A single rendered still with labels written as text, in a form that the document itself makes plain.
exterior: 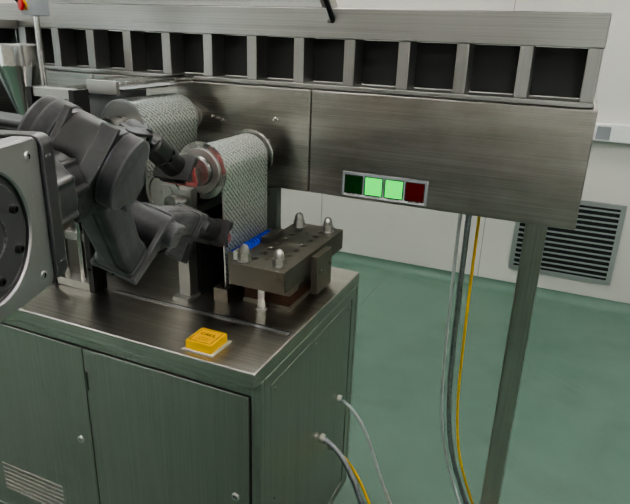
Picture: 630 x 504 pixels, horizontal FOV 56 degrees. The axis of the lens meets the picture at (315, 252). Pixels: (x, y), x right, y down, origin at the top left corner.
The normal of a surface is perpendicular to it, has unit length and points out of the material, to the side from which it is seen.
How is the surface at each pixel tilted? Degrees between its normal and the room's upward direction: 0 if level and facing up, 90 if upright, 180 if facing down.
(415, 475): 0
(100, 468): 90
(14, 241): 90
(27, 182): 90
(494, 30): 90
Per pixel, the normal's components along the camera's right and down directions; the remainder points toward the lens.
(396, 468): 0.04, -0.94
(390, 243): -0.41, 0.30
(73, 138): 0.17, -0.23
